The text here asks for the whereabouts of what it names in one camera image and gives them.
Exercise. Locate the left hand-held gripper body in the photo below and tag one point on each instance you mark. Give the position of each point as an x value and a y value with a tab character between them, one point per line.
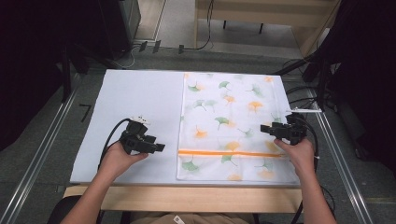
134	141

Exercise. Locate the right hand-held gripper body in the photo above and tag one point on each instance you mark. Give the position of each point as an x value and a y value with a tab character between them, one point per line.
294	130

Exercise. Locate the white leaf-print zipper bag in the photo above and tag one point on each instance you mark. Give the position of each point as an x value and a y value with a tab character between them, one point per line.
224	109

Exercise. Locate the person's left hand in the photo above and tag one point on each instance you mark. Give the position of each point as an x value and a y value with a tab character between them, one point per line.
116	161

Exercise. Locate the person's right hand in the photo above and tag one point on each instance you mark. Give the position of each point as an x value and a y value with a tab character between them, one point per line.
300	157

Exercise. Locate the white board mat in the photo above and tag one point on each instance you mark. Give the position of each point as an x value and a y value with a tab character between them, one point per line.
137	102

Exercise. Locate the black metal stand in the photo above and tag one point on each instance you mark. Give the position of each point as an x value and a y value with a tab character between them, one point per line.
66	77
323	87

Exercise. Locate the wooden table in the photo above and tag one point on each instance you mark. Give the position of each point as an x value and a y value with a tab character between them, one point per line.
186	199

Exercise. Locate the person's tan clothing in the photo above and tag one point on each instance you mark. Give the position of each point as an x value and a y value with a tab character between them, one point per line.
199	218

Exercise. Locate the dark curtain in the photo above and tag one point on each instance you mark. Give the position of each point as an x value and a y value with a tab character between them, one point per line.
367	77
31	62

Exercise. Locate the light wooden bench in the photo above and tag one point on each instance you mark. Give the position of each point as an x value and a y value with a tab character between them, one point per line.
264	12

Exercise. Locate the black cabinet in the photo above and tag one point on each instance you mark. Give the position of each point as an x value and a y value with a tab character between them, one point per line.
120	25

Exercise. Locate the aluminium floor rail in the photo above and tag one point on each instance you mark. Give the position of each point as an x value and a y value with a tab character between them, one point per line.
37	155
342	161

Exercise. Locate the black floor bracket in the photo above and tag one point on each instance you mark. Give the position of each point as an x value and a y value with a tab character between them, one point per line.
156	46
143	46

